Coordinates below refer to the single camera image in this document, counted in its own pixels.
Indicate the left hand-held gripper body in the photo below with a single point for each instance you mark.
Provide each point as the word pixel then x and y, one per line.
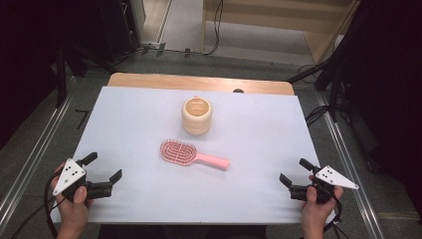
pixel 68 174

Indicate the white board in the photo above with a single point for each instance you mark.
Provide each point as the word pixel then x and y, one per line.
pixel 232 192

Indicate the pink hairbrush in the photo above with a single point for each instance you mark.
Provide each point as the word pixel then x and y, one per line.
pixel 179 153

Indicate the person's left hand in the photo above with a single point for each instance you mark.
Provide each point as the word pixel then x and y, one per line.
pixel 73 214

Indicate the person's right hand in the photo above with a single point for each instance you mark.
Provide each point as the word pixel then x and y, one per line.
pixel 315 214

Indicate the cream ribbed cup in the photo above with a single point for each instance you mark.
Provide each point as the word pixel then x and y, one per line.
pixel 196 124

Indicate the metal floor rail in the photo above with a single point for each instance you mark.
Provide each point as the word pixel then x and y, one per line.
pixel 348 172
pixel 36 146

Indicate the person's dark clothed legs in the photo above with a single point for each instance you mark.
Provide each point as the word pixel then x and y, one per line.
pixel 182 232

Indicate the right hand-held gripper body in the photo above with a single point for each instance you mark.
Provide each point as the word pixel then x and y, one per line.
pixel 331 176

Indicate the black metal stand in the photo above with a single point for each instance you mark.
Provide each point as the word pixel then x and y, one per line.
pixel 333 86
pixel 61 76

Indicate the dark round table knob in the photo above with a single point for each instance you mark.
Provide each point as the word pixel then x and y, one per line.
pixel 238 90

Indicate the light wooden platform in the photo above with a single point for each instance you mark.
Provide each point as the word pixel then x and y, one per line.
pixel 265 20

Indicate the wooden table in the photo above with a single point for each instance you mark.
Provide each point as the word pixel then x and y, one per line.
pixel 166 80

